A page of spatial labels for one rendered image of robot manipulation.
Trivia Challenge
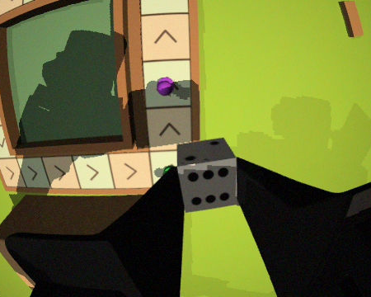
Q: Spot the green pawn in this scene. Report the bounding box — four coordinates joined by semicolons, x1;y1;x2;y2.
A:
163;165;173;175

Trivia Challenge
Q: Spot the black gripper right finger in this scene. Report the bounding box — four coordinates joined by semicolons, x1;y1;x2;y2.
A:
236;158;371;297

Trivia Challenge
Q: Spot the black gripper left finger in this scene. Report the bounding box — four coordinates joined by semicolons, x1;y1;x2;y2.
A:
5;166;185;297

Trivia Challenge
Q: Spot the purple game pawn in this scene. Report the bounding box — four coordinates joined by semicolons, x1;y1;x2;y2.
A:
157;77;175;97

